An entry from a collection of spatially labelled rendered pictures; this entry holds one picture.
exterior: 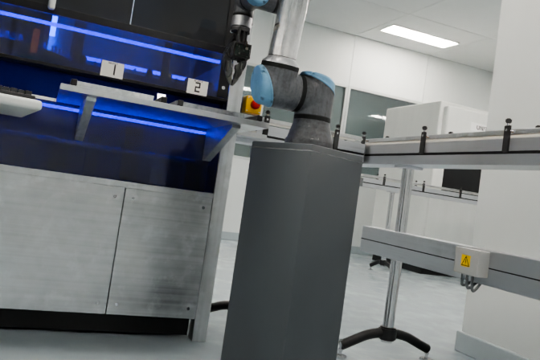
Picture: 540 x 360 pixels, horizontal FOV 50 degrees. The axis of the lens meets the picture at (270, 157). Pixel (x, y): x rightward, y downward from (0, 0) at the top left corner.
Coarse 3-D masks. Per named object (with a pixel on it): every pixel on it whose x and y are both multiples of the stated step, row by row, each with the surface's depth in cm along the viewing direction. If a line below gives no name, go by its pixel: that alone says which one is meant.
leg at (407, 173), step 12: (408, 168) 251; (420, 168) 251; (408, 180) 252; (408, 192) 251; (408, 204) 252; (396, 216) 253; (396, 228) 251; (396, 264) 249; (396, 276) 249; (396, 288) 249; (396, 300) 249; (384, 312) 250; (384, 324) 249
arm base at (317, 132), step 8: (296, 120) 177; (304, 120) 175; (312, 120) 174; (320, 120) 175; (328, 120) 177; (296, 128) 175; (304, 128) 174; (312, 128) 174; (320, 128) 174; (328, 128) 177; (288, 136) 176; (296, 136) 174; (304, 136) 173; (312, 136) 174; (320, 136) 173; (328, 136) 176; (320, 144) 173; (328, 144) 175
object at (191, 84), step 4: (188, 80) 233; (192, 80) 234; (196, 80) 234; (200, 80) 235; (188, 84) 233; (192, 84) 234; (196, 84) 234; (204, 84) 236; (188, 88) 233; (192, 88) 234; (196, 88) 234; (200, 88) 235; (204, 88) 236; (188, 92) 233; (192, 92) 234; (196, 92) 234; (200, 92) 235; (204, 92) 236
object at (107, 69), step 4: (104, 60) 221; (104, 64) 221; (108, 64) 222; (112, 64) 222; (116, 64) 223; (120, 64) 223; (124, 64) 224; (104, 68) 221; (108, 68) 222; (112, 68) 222; (116, 68) 223; (120, 68) 223; (100, 72) 221; (104, 72) 221; (108, 72) 222; (112, 72) 222; (116, 72) 223; (120, 72) 223; (108, 76) 222; (112, 76) 222; (116, 76) 223; (120, 76) 223
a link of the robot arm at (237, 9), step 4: (236, 0) 213; (236, 4) 213; (240, 4) 210; (236, 8) 213; (240, 8) 212; (236, 12) 212; (240, 12) 212; (244, 12) 212; (248, 12) 212; (252, 12) 214; (248, 16) 215; (252, 16) 215
